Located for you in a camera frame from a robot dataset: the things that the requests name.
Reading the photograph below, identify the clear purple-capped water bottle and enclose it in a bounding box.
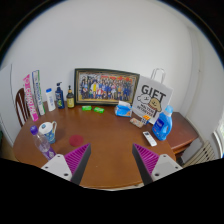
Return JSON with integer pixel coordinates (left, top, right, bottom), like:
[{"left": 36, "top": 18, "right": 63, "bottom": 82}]
[{"left": 29, "top": 124, "right": 57, "bottom": 161}]

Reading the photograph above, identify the white paper gift bag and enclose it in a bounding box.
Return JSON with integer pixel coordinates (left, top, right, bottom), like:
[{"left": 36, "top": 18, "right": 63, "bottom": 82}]
[{"left": 131, "top": 67, "right": 174, "bottom": 125}]

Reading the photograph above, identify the white radiator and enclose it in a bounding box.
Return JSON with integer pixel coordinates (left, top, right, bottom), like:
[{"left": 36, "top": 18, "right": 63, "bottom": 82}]
[{"left": 181, "top": 139, "right": 218, "bottom": 168}]

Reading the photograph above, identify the brown wooden chair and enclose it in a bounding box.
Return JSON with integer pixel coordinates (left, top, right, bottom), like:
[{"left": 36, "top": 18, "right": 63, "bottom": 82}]
[{"left": 14, "top": 87, "right": 31, "bottom": 128}]

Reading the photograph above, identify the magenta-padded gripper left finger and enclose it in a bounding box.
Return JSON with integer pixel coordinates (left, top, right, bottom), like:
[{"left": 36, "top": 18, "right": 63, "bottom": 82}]
[{"left": 40, "top": 143, "right": 92, "bottom": 186}]

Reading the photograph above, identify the white door panel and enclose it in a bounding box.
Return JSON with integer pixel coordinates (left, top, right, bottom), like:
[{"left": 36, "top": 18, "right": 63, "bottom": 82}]
[{"left": 0, "top": 63, "right": 22, "bottom": 148}]

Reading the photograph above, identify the flat round red coaster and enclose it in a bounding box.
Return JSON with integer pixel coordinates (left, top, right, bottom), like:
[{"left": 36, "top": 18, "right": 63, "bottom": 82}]
[{"left": 68, "top": 134, "right": 85, "bottom": 148}]

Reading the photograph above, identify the white blue-capped lotion bottle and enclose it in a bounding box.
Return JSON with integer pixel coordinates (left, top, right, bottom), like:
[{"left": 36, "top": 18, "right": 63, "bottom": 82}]
[{"left": 45, "top": 87, "right": 57, "bottom": 112}]

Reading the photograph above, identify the small white orange box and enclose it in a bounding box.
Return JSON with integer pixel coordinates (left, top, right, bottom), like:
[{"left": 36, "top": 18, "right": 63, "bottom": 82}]
[{"left": 141, "top": 114, "right": 152, "bottom": 125}]

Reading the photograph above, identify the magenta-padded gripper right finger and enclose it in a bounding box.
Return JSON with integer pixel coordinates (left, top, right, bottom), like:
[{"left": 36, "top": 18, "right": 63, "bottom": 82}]
[{"left": 131, "top": 143, "right": 184, "bottom": 186}]

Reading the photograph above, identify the white remote control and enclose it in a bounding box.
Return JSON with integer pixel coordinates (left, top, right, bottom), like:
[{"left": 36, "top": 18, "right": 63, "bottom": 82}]
[{"left": 142, "top": 130, "right": 158, "bottom": 148}]

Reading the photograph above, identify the blue detergent bottle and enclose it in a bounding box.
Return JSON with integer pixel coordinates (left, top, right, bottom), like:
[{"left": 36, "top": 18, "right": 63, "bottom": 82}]
[{"left": 151, "top": 105, "right": 174, "bottom": 142}]

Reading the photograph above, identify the small patterned snack packet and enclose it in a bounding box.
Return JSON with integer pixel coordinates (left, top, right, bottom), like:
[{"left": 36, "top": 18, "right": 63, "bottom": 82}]
[{"left": 129, "top": 117, "right": 145, "bottom": 129}]

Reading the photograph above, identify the framed group photo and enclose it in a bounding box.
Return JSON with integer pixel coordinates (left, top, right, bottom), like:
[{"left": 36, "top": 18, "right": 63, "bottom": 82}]
[{"left": 73, "top": 68, "right": 141, "bottom": 106}]

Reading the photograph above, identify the dark blue pump bottle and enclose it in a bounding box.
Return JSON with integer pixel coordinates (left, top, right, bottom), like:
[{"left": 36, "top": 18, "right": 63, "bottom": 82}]
[{"left": 54, "top": 81, "right": 66, "bottom": 110}]

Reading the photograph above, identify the blue tissue pack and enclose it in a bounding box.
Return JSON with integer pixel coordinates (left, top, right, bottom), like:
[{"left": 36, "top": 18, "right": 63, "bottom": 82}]
[{"left": 114, "top": 100, "right": 133, "bottom": 118}]

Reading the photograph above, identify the tall white green box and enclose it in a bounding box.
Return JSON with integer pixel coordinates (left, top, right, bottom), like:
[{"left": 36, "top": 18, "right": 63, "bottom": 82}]
[{"left": 31, "top": 69, "right": 46, "bottom": 117}]

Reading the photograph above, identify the tall pink box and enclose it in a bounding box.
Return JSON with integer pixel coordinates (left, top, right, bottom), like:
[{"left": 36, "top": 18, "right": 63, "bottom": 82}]
[{"left": 22, "top": 73, "right": 39, "bottom": 123}]

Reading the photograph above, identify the white blue-printed mug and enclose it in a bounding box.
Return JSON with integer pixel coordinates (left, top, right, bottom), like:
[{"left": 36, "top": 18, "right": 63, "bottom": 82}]
[{"left": 38, "top": 120, "right": 58, "bottom": 145}]

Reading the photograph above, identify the yellow black pump bottle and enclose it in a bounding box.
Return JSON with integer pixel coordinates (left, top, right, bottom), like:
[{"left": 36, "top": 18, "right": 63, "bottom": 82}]
[{"left": 66, "top": 85, "right": 76, "bottom": 109}]

